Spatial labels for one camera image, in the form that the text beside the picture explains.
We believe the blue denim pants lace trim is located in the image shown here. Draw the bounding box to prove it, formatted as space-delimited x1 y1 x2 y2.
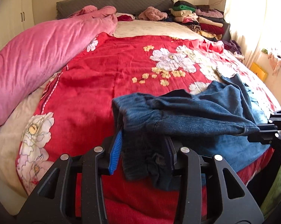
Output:
112 75 268 191

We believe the red floral bed cover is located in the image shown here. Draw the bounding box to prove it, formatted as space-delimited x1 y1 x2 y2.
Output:
16 33 280 223

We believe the yellow box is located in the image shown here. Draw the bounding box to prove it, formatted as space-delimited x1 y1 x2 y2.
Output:
250 62 268 83

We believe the cream curtain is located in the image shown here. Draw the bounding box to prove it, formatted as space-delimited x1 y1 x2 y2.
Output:
224 0 281 67

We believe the pink velvet quilt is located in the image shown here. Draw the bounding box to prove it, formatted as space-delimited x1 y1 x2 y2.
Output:
0 5 118 126

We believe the pile of folded clothes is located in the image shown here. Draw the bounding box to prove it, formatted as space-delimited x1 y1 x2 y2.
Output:
168 0 231 41

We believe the beige bed sheet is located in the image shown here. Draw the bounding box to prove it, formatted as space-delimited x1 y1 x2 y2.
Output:
113 20 204 40

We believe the dark red pillow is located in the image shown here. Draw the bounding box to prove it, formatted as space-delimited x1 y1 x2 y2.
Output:
115 13 135 22

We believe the pink crumpled garment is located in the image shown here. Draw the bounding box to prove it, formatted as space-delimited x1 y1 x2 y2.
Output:
138 7 168 21

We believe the grey padded headboard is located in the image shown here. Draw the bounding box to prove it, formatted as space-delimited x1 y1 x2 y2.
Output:
56 0 174 20

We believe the cream wardrobe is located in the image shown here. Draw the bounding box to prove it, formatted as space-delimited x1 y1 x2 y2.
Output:
0 0 35 50

